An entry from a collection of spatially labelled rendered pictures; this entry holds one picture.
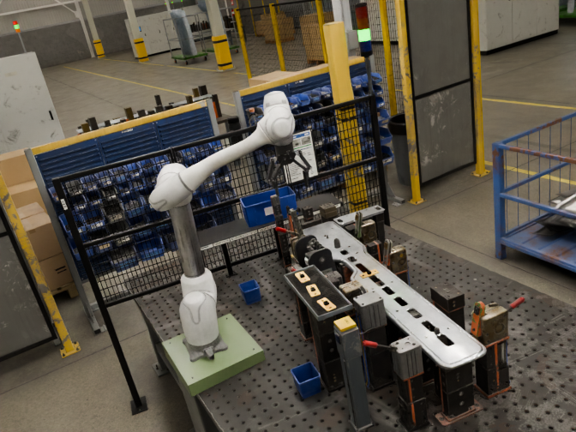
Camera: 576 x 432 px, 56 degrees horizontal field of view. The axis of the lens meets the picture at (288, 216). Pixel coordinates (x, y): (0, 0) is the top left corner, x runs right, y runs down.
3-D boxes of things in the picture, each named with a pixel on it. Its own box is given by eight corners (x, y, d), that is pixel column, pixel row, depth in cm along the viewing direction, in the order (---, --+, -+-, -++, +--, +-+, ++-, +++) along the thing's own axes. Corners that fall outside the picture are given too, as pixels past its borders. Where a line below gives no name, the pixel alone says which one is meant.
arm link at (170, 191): (174, 175, 220) (177, 164, 233) (140, 200, 223) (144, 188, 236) (195, 198, 226) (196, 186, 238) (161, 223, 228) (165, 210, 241)
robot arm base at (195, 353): (193, 368, 245) (190, 358, 243) (182, 341, 264) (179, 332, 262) (231, 353, 251) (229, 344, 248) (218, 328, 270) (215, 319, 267)
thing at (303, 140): (320, 176, 336) (311, 127, 324) (285, 186, 331) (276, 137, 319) (318, 175, 338) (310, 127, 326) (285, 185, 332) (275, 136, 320)
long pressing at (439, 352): (497, 350, 188) (497, 346, 187) (441, 374, 182) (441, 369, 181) (333, 220, 310) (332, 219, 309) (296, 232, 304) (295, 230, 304)
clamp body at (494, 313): (518, 388, 209) (516, 309, 195) (485, 403, 205) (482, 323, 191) (499, 373, 218) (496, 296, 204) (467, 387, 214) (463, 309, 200)
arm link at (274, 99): (267, 129, 227) (268, 136, 215) (260, 92, 221) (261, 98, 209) (292, 123, 227) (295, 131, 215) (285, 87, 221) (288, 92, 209)
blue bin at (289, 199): (299, 214, 316) (295, 194, 311) (249, 228, 312) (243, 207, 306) (292, 205, 331) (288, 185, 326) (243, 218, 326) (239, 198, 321)
